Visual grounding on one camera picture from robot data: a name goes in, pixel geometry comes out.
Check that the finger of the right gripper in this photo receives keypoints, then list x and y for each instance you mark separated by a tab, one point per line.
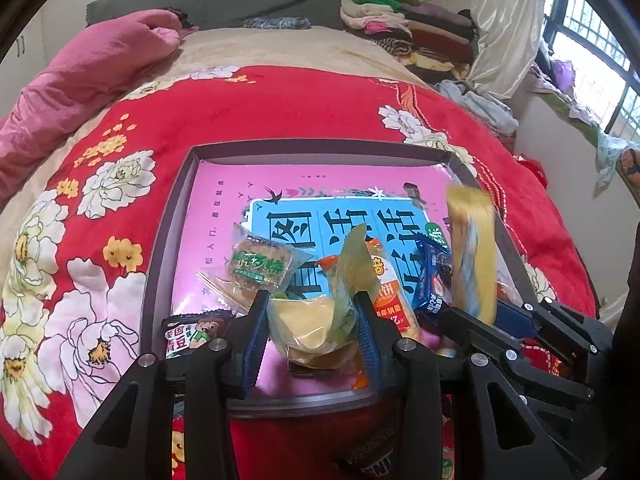
559	328
513	420

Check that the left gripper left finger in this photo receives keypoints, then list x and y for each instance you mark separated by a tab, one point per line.
129	436

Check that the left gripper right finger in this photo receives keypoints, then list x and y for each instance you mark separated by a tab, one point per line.
403	365

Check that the orange rice cracker pack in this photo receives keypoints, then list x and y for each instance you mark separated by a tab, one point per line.
391	302

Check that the blue Oreo pack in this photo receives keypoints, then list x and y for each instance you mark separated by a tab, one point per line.
434	279

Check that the green pale pastry pack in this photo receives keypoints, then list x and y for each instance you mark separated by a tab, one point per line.
321	333

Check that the yellow Alpenliebe candy pack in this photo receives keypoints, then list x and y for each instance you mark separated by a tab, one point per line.
473	251

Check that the green pea snack pack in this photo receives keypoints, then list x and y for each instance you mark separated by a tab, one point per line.
184	333

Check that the clear crispy cake pack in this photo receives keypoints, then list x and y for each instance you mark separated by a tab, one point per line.
254	264

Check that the Snickers bar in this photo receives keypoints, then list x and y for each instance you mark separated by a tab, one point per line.
371	458

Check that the small dark chocolate pack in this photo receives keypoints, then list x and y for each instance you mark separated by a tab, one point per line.
306	372

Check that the red plastic bag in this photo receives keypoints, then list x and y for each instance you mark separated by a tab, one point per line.
534	167

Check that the pink Chinese workbook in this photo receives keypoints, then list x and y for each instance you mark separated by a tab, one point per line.
312	208

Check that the grey clothes pile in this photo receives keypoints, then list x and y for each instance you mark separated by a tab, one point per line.
491	112

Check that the red floral blanket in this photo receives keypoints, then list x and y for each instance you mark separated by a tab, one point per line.
77	252

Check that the clothes on window sill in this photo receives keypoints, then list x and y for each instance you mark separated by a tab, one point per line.
617	148

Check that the window with bars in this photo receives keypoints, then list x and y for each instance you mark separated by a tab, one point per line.
575	33

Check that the folded clothes stack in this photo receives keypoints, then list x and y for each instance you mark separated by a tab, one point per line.
432	42

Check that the cream satin curtain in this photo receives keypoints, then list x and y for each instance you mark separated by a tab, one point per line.
510	34

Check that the pink quilt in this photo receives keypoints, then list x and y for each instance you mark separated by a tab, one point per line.
103	60

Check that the patterned small pillow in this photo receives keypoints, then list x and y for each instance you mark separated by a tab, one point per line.
285	23

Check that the white wardrobe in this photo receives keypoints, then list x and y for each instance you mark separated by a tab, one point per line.
25	60

